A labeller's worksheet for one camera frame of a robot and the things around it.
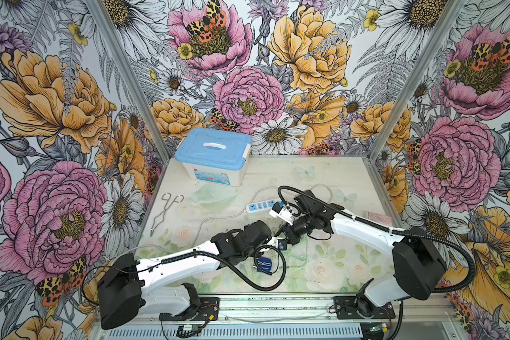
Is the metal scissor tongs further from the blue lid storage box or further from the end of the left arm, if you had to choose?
the end of the left arm

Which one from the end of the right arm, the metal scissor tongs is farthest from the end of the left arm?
the metal scissor tongs

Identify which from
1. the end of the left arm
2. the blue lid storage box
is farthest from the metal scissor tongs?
the end of the left arm

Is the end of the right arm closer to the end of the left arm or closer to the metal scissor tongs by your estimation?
the end of the left arm

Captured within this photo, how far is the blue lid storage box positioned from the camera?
99 centimetres

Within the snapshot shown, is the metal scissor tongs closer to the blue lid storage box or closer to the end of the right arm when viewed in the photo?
the blue lid storage box
